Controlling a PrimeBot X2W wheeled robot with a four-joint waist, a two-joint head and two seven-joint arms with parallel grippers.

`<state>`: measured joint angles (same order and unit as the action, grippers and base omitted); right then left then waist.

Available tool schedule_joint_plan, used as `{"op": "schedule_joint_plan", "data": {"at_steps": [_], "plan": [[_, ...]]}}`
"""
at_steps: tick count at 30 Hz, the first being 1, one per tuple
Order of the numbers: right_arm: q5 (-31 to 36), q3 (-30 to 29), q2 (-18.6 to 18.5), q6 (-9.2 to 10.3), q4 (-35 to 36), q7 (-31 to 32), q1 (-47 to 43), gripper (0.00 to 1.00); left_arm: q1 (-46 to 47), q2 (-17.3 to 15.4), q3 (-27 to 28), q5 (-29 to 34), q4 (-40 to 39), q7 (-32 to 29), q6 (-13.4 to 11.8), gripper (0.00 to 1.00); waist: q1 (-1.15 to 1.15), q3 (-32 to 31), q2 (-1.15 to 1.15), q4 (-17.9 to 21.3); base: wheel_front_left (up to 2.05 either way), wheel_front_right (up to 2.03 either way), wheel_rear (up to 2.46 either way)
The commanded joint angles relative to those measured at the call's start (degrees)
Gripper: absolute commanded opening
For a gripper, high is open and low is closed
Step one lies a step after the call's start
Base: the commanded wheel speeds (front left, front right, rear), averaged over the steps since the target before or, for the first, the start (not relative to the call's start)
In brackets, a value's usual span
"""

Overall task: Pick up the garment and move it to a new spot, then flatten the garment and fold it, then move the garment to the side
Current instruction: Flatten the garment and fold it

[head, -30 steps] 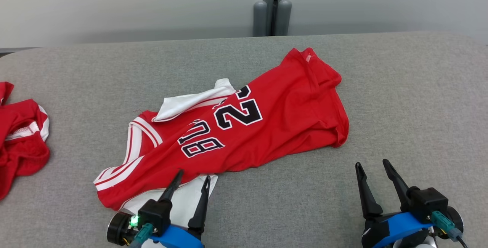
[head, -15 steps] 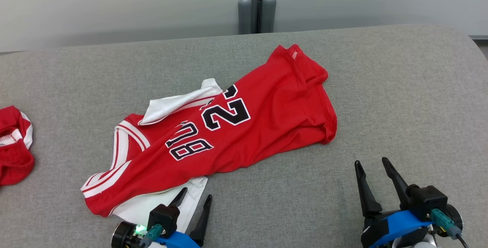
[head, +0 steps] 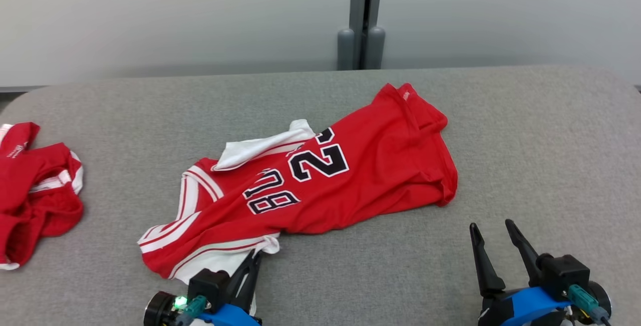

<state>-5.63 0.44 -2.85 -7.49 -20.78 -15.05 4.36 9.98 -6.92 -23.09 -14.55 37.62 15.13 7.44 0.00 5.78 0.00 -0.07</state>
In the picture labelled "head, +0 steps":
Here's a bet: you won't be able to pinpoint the grey partition post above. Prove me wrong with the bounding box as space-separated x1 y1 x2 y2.
337 0 386 71

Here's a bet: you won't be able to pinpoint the red basketball shorts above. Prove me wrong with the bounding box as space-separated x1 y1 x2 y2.
0 122 85 271

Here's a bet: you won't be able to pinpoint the teal left camera connector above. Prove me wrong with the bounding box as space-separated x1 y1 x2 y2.
174 295 208 326

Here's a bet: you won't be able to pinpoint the red basketball jersey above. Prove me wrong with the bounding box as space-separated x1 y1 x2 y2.
138 82 459 315

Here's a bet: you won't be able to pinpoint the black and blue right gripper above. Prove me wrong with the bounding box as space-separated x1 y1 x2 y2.
469 219 574 326

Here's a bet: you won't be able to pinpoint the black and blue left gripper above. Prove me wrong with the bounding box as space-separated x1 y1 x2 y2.
198 251 263 326

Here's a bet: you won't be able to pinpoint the teal camera connector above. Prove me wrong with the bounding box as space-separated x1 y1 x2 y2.
567 284 610 324
174 295 208 326

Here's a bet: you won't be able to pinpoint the teal right camera connector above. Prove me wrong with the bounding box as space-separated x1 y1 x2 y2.
567 284 610 324

